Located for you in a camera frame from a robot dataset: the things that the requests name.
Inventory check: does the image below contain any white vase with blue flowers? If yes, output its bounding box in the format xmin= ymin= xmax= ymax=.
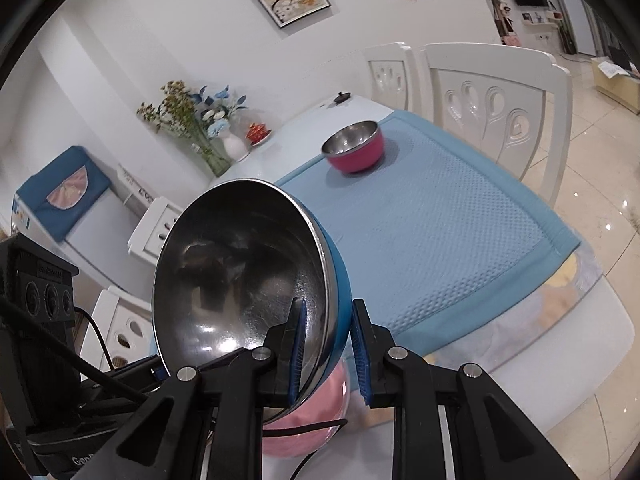
xmin=192 ymin=85 xmax=251 ymax=163

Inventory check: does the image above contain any white dining chair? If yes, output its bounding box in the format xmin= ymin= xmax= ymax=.
xmin=80 ymin=286 xmax=161 ymax=373
xmin=362 ymin=42 xmax=418 ymax=111
xmin=419 ymin=42 xmax=573 ymax=208
xmin=126 ymin=196 xmax=185 ymax=266

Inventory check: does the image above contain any pink cartoon bowl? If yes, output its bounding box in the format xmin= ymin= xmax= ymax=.
xmin=261 ymin=360 xmax=351 ymax=458

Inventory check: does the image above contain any cardboard box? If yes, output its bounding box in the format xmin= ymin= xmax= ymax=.
xmin=590 ymin=56 xmax=640 ymax=115

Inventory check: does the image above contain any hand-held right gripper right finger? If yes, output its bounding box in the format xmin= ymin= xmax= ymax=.
xmin=351 ymin=298 xmax=583 ymax=480

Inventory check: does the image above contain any blue table mat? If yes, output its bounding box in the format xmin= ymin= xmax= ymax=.
xmin=274 ymin=110 xmax=582 ymax=356

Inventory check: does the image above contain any blue steel bowl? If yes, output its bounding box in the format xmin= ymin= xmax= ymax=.
xmin=151 ymin=178 xmax=352 ymax=423

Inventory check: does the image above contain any blue fabric cover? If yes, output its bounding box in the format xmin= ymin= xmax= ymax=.
xmin=15 ymin=145 xmax=111 ymax=243

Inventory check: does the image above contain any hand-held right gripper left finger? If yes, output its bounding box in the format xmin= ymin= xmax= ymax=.
xmin=97 ymin=297 xmax=307 ymax=480

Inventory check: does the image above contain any white refrigerator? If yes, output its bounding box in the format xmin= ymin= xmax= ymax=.
xmin=10 ymin=187 xmax=151 ymax=281

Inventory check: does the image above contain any thin black cable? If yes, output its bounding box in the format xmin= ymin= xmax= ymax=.
xmin=0 ymin=295 xmax=348 ymax=480

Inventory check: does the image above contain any red lidded cup on saucer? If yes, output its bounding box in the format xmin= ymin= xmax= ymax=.
xmin=245 ymin=122 xmax=274 ymax=147

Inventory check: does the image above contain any glass vase with wildflowers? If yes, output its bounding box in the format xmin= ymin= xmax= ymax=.
xmin=136 ymin=80 xmax=233 ymax=177

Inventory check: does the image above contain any white wall shelf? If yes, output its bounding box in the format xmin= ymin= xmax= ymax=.
xmin=520 ymin=9 xmax=561 ymax=27

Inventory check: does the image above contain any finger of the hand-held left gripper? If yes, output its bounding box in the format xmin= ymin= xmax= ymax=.
xmin=107 ymin=355 xmax=171 ymax=392

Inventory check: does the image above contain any red steel bowl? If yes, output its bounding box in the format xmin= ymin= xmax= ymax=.
xmin=321 ymin=120 xmax=386 ymax=175

